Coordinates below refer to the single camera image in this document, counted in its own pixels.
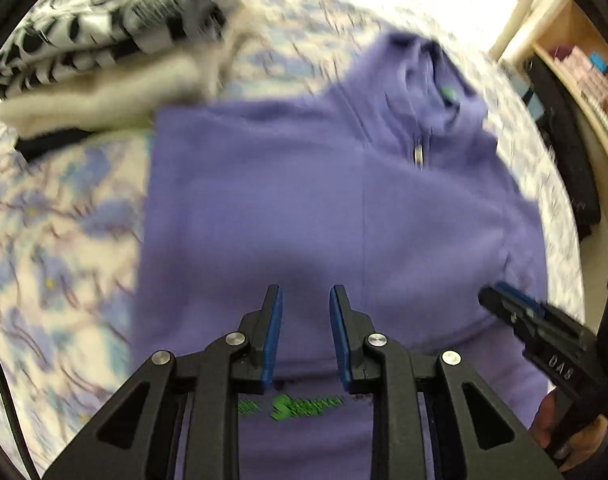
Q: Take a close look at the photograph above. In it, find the purple zip hoodie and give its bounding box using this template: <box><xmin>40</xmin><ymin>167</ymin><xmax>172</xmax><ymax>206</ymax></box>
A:
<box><xmin>133</xmin><ymin>32</ymin><xmax>548</xmax><ymax>479</ymax></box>

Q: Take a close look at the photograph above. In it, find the right hand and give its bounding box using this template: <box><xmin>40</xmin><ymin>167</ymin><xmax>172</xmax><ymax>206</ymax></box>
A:
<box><xmin>528</xmin><ymin>389</ymin><xmax>608</xmax><ymax>472</ymax></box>

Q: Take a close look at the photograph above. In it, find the black instrument case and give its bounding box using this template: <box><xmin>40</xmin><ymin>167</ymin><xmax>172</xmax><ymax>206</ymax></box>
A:
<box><xmin>523</xmin><ymin>55</ymin><xmax>601</xmax><ymax>240</ymax></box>

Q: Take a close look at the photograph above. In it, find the cat print fleece blanket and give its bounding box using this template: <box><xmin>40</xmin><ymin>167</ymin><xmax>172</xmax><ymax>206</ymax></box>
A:
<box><xmin>0</xmin><ymin>0</ymin><xmax>584</xmax><ymax>469</ymax></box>

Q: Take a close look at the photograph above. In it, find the pink drawer organizer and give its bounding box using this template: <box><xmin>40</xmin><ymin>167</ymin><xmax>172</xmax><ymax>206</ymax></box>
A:
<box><xmin>551</xmin><ymin>44</ymin><xmax>608</xmax><ymax>106</ymax></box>

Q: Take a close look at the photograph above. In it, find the wooden shelf unit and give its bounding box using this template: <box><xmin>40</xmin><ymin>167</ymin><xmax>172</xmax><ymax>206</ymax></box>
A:
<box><xmin>532</xmin><ymin>0</ymin><xmax>608</xmax><ymax>210</ymax></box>

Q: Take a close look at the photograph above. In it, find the black folded garment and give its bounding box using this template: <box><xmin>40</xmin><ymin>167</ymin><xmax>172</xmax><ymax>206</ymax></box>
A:
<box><xmin>14</xmin><ymin>128</ymin><xmax>96</xmax><ymax>164</ymax></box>

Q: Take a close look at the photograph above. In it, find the cream folded garment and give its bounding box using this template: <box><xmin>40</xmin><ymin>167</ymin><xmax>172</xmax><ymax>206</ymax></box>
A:
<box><xmin>0</xmin><ymin>0</ymin><xmax>261</xmax><ymax>139</ymax></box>

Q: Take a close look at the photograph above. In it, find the black white graffiti garment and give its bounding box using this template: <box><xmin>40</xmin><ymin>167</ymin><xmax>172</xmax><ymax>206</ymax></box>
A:
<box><xmin>0</xmin><ymin>0</ymin><xmax>241</xmax><ymax>99</ymax></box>

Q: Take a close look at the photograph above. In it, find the black cable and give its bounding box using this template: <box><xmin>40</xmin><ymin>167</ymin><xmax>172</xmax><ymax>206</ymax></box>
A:
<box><xmin>0</xmin><ymin>328</ymin><xmax>41</xmax><ymax>480</ymax></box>

